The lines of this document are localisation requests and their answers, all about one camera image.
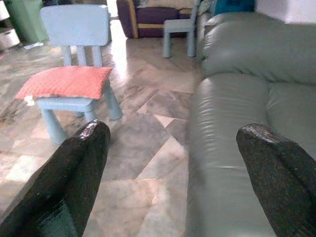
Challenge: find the white paper sheet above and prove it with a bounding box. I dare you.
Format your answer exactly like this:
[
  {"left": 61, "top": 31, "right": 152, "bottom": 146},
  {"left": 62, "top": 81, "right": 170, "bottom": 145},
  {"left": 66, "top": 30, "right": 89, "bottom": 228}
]
[{"left": 24, "top": 41, "right": 44, "bottom": 50}]

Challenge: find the white quilted blanket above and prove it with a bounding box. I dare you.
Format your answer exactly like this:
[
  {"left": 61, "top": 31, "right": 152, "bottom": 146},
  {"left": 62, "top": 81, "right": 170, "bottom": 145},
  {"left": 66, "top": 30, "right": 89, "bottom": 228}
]
[{"left": 137, "top": 0, "right": 196, "bottom": 9}]

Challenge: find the pink quilted pillow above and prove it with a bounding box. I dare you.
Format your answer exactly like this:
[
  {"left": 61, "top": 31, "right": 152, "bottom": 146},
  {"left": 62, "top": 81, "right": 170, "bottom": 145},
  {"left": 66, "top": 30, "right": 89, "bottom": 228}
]
[{"left": 14, "top": 65, "right": 114, "bottom": 107}]

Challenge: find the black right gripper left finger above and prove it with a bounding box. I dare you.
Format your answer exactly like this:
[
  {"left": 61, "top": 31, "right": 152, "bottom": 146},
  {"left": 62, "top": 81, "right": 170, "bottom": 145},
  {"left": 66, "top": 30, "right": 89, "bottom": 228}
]
[{"left": 0, "top": 120, "right": 111, "bottom": 237}]

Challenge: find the blue plastic crate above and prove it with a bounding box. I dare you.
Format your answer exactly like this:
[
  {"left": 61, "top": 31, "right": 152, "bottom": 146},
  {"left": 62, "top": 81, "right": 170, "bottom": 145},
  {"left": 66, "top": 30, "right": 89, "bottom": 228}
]
[{"left": 214, "top": 0, "right": 255, "bottom": 16}]

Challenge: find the grey green leather sofa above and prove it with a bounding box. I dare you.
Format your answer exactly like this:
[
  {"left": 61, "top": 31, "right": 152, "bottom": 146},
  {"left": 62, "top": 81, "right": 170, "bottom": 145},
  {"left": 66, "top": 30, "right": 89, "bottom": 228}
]
[{"left": 186, "top": 11, "right": 316, "bottom": 237}]

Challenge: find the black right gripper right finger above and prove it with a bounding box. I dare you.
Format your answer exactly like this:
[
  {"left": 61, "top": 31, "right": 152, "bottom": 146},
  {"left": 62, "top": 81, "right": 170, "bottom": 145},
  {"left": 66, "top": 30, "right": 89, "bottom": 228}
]
[{"left": 236, "top": 123, "right": 316, "bottom": 237}]

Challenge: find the light blue child chair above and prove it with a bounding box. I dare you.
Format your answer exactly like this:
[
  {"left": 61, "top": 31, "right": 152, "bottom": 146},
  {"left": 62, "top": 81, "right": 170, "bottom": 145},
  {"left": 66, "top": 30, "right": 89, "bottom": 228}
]
[
  {"left": 36, "top": 4, "right": 123, "bottom": 145},
  {"left": 162, "top": 0, "right": 198, "bottom": 59}
]

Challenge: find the purple fabric sofa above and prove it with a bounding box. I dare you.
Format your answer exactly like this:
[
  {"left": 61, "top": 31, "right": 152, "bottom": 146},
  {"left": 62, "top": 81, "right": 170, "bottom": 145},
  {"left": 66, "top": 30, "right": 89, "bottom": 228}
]
[{"left": 116, "top": 0, "right": 198, "bottom": 39}]

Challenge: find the mint green bin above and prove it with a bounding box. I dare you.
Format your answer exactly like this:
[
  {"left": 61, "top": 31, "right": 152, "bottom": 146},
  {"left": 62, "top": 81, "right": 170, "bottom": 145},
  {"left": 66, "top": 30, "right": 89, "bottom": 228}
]
[{"left": 4, "top": 0, "right": 49, "bottom": 44}]

